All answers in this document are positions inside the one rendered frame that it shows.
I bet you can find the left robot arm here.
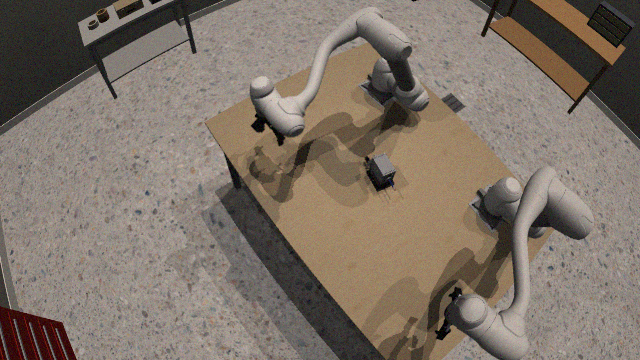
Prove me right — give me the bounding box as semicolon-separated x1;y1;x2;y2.
445;166;594;360

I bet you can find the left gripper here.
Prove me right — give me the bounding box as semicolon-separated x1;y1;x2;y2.
435;287;462;340

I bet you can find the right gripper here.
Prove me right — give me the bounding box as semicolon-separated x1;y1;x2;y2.
255;113;285;147

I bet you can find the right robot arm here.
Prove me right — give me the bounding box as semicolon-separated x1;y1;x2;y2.
250;7;429;137

